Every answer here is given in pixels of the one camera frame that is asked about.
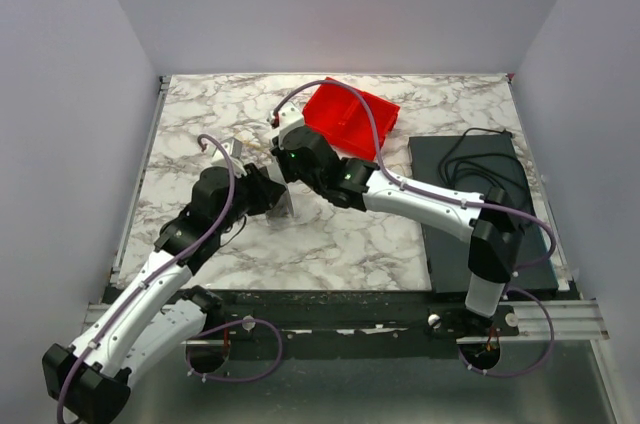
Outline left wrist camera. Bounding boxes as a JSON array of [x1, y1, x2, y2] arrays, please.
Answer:
[[197, 135, 247, 178]]

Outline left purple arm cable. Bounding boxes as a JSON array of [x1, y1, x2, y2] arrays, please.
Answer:
[[55, 133, 237, 423]]

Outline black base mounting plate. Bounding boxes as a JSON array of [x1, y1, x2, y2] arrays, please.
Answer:
[[172, 286, 519, 370]]

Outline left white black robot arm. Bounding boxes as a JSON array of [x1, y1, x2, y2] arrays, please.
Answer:
[[42, 164, 291, 423]]

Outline black flat box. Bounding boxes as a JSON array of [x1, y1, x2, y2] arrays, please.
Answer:
[[407, 133, 559, 294]]

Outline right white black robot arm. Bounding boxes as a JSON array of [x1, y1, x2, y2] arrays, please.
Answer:
[[271, 125, 524, 318]]

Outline thin yellow wire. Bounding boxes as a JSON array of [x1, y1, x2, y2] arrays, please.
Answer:
[[234, 131, 274, 153]]

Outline black coiled cable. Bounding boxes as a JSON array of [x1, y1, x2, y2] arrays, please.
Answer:
[[438, 127, 531, 210]]

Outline white plastic cable spool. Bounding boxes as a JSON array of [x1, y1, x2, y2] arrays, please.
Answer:
[[264, 139, 297, 220]]

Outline aluminium extrusion rail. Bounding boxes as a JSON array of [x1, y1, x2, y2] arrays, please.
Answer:
[[75, 293, 605, 353]]

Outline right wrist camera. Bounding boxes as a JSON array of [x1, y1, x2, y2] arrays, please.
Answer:
[[265, 104, 305, 143]]

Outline red plastic bin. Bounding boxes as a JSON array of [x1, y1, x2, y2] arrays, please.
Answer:
[[303, 77, 400, 161]]

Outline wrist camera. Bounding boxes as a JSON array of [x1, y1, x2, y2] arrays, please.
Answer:
[[265, 104, 305, 143], [197, 135, 247, 178]]

